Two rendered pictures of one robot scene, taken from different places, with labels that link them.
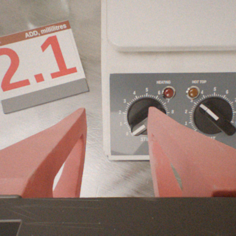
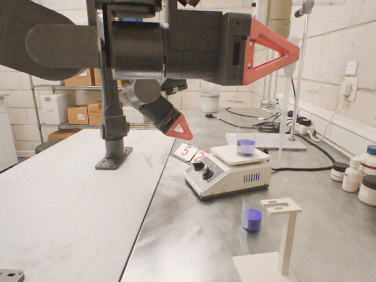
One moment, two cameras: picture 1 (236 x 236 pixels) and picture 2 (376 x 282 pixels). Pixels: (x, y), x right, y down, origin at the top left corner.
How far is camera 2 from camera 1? 0.63 m
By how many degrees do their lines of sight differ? 70
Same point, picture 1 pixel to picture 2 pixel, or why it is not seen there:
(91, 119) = not seen: hidden behind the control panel
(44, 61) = not seen: hidden behind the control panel
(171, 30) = (221, 152)
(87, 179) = (175, 177)
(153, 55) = (215, 158)
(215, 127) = (205, 176)
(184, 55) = (219, 160)
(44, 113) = not seen: hidden behind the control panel
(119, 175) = (179, 182)
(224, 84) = (217, 170)
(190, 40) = (220, 154)
